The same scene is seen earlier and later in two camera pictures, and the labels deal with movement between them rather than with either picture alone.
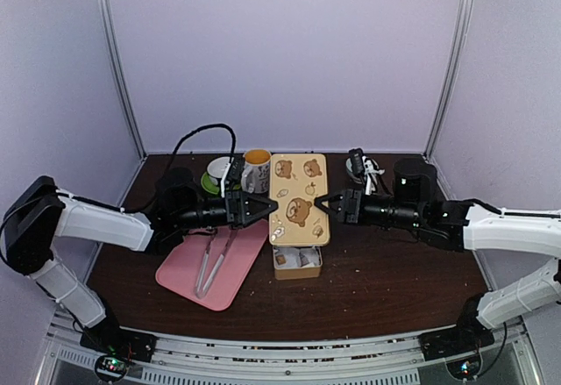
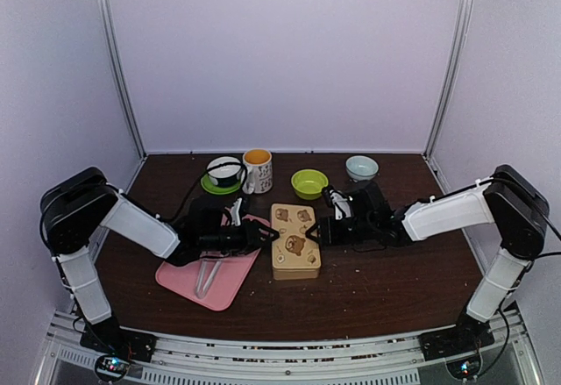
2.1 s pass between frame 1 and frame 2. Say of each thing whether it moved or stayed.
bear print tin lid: moved
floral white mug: stayed
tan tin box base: stayed
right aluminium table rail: stayed
